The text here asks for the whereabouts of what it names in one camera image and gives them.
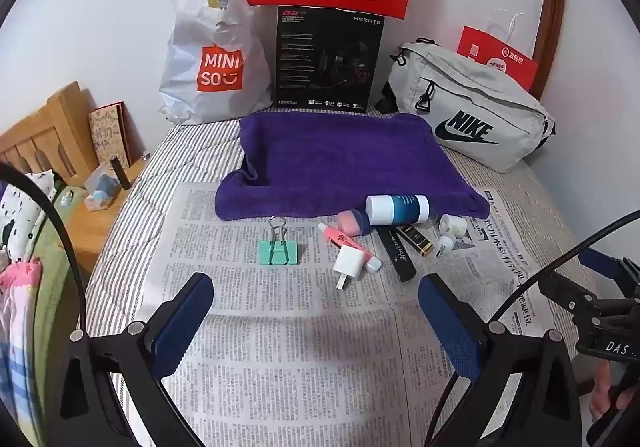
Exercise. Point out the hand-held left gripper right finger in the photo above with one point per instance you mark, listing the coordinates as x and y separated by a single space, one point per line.
450 327

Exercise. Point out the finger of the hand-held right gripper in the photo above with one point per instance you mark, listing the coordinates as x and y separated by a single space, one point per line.
567 292
602 263

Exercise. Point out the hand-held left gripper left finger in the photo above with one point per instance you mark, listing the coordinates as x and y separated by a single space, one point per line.
182 322

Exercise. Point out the white round plug adapter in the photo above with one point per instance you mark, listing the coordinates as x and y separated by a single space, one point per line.
445 244

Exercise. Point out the black tube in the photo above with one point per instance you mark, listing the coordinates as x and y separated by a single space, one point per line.
397 257

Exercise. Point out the small brown gold bottle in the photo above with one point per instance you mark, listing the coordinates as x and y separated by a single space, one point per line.
417 239

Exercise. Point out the small white jar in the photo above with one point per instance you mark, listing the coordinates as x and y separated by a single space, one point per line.
455 225

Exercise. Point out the white square charger plug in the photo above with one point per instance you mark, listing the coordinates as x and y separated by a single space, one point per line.
350 264

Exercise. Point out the green binder clip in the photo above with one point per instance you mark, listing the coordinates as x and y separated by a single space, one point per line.
277 252

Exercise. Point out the white and blue lotion bottle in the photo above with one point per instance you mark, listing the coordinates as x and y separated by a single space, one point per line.
400 209

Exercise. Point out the pink and blue round container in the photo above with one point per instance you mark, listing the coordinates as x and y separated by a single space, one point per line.
350 222

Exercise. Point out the pink tube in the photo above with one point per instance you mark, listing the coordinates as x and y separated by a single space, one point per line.
335 237

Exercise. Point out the person's right hand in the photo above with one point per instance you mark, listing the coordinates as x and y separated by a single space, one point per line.
600 394

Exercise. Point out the newspaper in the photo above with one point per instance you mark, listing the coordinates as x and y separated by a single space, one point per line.
300 352

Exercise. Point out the wooden nightstand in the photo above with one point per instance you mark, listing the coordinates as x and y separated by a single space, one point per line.
95 232

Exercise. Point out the clear box with blue item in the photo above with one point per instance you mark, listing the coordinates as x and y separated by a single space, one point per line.
102 189

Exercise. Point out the black cylinder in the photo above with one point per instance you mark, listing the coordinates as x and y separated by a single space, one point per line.
121 174

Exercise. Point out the pink cloth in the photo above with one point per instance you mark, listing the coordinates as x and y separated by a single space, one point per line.
17 307

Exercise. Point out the white dotted pillow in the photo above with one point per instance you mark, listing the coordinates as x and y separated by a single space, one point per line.
20 212

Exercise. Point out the grey waist bag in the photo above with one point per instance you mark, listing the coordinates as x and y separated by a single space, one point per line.
490 97

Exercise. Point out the purple towel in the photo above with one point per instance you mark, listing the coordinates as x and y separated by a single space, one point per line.
340 157

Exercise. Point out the patterned brown box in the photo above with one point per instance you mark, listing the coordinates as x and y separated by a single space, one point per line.
110 132

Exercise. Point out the wooden headboard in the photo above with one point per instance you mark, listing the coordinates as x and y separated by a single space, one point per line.
55 127

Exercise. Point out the black headset box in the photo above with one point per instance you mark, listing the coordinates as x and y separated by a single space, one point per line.
325 62

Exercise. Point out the white plastic shopping bag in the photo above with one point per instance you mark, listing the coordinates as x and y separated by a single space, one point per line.
200 27

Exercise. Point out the brown wooden frame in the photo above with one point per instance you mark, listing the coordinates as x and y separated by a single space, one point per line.
552 2

